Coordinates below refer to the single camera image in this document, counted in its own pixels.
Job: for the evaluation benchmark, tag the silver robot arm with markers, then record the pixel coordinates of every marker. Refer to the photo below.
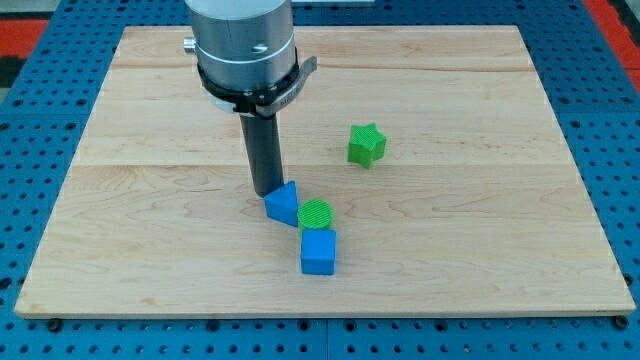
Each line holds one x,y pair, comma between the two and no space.
243,45

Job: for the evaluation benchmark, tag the green circle block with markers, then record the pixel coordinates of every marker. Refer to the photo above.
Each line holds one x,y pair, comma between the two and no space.
315,214

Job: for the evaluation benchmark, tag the green star block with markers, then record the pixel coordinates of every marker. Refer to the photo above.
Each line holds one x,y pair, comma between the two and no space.
366,145

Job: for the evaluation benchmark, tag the blue triangle block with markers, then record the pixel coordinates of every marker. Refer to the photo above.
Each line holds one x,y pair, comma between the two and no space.
282,204

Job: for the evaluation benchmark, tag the blue cube block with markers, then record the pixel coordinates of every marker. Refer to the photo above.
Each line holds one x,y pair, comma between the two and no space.
318,251

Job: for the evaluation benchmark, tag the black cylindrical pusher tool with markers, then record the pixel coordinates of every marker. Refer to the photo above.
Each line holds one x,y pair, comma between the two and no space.
263,150

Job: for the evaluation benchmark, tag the wooden board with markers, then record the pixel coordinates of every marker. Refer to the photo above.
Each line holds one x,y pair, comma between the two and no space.
476,210

